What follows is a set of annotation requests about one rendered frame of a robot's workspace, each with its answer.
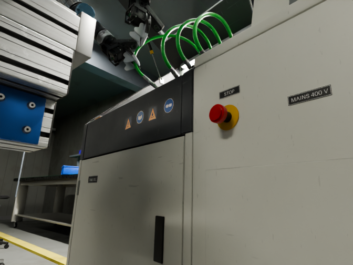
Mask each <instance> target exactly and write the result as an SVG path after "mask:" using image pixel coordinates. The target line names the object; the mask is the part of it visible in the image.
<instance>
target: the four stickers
mask: <svg viewBox="0 0 353 265"><path fill-rule="evenodd" d="M173 104H174V97H172V98H169V99H166V100H164V112H163V114H166V113H170V112H172V111H173ZM143 118H144V110H142V111H139V112H137V122H136V125H137V124H140V123H142V122H143ZM156 118H157V106H154V107H152V108H149V117H148V121H152V120H155V119H156ZM131 119H132V116H131V117H129V118H127V119H126V121H125V130H127V129H129V128H131Z"/></svg>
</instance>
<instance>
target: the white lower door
mask: <svg viewBox="0 0 353 265"><path fill-rule="evenodd" d="M184 163H185V136H182V137H177V138H173V139H169V140H165V141H160V142H156V143H153V144H149V145H144V146H140V147H136V148H131V149H127V150H123V151H119V152H114V153H111V154H107V155H103V156H99V157H95V158H90V159H86V160H83V161H82V164H81V173H80V180H79V181H78V187H77V194H76V195H78V197H77V204H76V213H75V221H74V229H73V234H72V242H71V250H70V258H69V265H183V220H184Z"/></svg>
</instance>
